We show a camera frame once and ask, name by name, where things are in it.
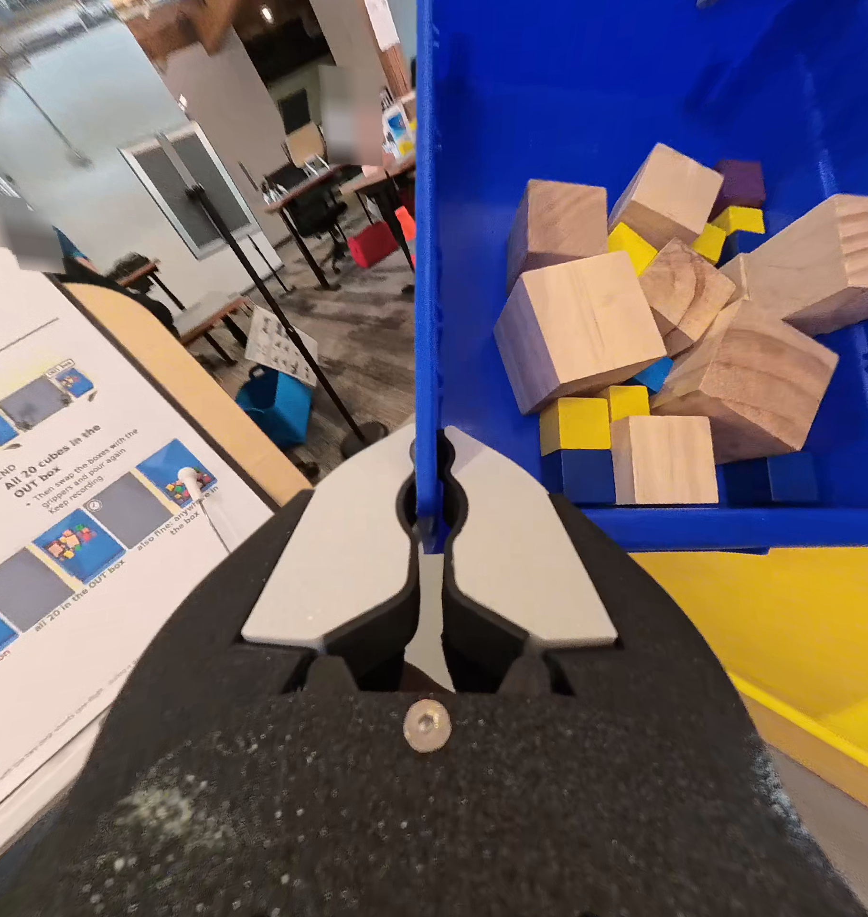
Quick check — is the teal bag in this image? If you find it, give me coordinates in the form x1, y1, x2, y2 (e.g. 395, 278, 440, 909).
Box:
235, 367, 314, 448

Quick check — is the small wooden table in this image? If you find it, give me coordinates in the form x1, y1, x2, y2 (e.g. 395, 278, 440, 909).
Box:
172, 292, 256, 366

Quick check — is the white desk stand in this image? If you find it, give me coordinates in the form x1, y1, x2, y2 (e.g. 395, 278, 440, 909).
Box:
178, 466, 223, 553

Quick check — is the black tripod pole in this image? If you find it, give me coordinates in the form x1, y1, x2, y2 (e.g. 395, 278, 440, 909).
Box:
186, 182, 390, 459

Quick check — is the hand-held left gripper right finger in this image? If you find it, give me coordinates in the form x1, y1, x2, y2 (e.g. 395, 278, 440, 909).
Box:
439, 426, 619, 692

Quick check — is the white printed sheet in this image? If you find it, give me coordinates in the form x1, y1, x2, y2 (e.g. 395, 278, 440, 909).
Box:
245, 307, 320, 388

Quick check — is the small purple cube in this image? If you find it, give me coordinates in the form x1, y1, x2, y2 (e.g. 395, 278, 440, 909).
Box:
709, 159, 766, 219

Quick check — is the pile of plain wooden cubes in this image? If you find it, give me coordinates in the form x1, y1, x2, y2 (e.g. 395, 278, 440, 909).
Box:
493, 142, 868, 506

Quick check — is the small light blue cube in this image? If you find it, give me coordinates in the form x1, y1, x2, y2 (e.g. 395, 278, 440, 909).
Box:
631, 356, 675, 394

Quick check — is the blue plastic bin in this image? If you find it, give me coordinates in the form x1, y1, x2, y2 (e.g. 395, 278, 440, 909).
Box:
414, 0, 868, 554

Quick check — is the red bag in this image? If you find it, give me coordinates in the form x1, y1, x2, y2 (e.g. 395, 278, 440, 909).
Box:
348, 221, 400, 269

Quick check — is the beige wooden board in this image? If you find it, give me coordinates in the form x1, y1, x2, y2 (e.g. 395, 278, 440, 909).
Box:
64, 283, 313, 506

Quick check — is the white paper sheet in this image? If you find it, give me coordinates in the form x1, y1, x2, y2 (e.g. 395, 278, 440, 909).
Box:
0, 208, 276, 825

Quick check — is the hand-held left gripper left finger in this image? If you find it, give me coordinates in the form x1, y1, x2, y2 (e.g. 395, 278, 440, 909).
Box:
240, 424, 420, 692

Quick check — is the yellow plastic bin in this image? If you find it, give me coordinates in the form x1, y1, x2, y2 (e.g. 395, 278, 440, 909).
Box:
631, 548, 868, 825

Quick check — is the black office chair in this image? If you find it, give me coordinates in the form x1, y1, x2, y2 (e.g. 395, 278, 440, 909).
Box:
265, 165, 352, 273
83, 252, 180, 338

